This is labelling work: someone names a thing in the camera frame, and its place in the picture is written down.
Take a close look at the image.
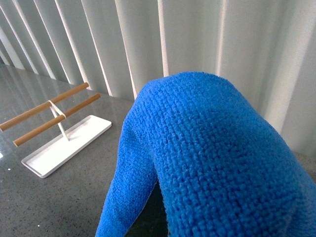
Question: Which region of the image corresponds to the white towel rack with wooden bars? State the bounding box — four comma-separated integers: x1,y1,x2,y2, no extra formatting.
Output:
0,82,112,178

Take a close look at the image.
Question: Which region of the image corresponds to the blue microfiber cloth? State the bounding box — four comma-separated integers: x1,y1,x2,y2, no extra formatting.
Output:
96,72,316,237

